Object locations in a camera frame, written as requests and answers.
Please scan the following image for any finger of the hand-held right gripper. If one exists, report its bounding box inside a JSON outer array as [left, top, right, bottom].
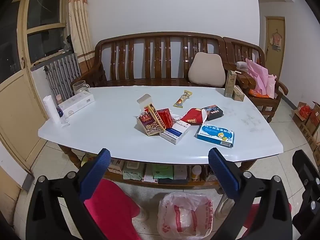
[[292, 149, 320, 240]]

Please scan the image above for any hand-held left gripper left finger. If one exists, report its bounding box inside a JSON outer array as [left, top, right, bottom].
[[26, 148, 112, 240]]

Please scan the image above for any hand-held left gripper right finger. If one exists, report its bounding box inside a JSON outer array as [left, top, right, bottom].
[[208, 147, 293, 240]]

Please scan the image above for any blue white medicine box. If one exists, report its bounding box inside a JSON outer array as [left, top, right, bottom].
[[196, 122, 235, 147]]

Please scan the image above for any bin with plastic bag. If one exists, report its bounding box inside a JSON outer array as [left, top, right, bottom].
[[157, 192, 213, 240]]

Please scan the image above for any black cardboard box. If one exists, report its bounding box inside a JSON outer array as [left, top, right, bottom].
[[201, 104, 224, 121]]

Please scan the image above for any brown nut print box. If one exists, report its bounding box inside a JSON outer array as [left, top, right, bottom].
[[137, 103, 167, 136]]

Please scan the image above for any small red box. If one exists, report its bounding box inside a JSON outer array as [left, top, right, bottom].
[[156, 108, 174, 130]]

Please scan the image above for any small white box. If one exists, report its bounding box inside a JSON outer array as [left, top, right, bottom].
[[137, 94, 153, 113]]

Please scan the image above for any yellow green toy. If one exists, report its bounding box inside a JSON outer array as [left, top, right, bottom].
[[81, 154, 94, 167]]

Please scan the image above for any white box with red print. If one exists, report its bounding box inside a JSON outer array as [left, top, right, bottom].
[[107, 159, 125, 175]]

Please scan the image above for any person in red clothes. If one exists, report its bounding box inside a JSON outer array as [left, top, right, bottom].
[[84, 179, 292, 240]]

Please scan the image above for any baby wipes pack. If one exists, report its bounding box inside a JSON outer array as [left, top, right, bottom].
[[122, 161, 145, 180]]

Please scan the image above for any grey wipes pack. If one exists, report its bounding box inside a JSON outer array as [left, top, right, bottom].
[[174, 165, 188, 180]]

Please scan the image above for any pile of cardboard boxes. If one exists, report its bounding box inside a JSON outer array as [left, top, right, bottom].
[[292, 101, 320, 167]]

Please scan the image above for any white top wooden table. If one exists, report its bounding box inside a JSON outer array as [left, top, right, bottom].
[[37, 85, 284, 195]]

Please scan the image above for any flat black item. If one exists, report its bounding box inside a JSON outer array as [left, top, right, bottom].
[[157, 179, 189, 184]]

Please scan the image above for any white flat pack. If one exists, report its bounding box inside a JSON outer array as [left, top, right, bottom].
[[142, 164, 155, 183]]

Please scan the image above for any green wipes pack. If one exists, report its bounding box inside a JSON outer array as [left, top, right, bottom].
[[152, 164, 174, 180]]

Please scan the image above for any white box with blue stripe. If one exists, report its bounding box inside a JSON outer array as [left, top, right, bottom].
[[159, 120, 191, 145]]

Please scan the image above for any red paper packet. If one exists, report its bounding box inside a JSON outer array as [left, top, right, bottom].
[[180, 107, 207, 125]]

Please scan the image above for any red plastic bag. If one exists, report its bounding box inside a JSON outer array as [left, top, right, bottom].
[[299, 106, 312, 120]]

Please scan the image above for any long white box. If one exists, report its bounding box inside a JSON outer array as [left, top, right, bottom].
[[59, 91, 95, 117]]

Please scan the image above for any white paper roll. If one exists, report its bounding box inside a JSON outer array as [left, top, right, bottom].
[[42, 95, 62, 124]]

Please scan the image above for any small green beige carton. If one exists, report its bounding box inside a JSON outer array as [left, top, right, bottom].
[[232, 85, 245, 102]]

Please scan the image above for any yellow snack wrapper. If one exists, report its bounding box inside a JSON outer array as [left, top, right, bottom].
[[173, 90, 193, 108]]

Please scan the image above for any brown wooden armchair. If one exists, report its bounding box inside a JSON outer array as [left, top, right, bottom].
[[223, 37, 288, 123]]

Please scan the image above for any clear glass mug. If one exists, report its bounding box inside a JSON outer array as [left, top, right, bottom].
[[72, 80, 90, 94]]

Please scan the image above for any tall green beige carton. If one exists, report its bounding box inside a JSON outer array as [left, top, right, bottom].
[[224, 70, 237, 98]]

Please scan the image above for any pink plastic bag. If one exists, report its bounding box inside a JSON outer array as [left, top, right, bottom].
[[245, 58, 277, 98]]

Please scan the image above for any beige cushion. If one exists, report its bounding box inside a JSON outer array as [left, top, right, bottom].
[[188, 52, 226, 88]]

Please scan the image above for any yellow framed glass door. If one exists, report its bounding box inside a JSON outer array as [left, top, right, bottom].
[[0, 0, 73, 170]]

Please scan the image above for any brown wooden sofa bench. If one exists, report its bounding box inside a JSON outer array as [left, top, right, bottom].
[[71, 32, 240, 90]]

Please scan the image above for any grey radiator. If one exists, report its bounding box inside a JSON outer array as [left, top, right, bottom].
[[44, 53, 82, 100]]

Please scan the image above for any yellow wooden door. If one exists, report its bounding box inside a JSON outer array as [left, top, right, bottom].
[[265, 16, 285, 80]]

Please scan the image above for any hanging pink garment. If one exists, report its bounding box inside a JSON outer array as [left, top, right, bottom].
[[269, 30, 283, 52]]

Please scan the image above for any beige curtain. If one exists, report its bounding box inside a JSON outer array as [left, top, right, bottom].
[[66, 0, 95, 73]]

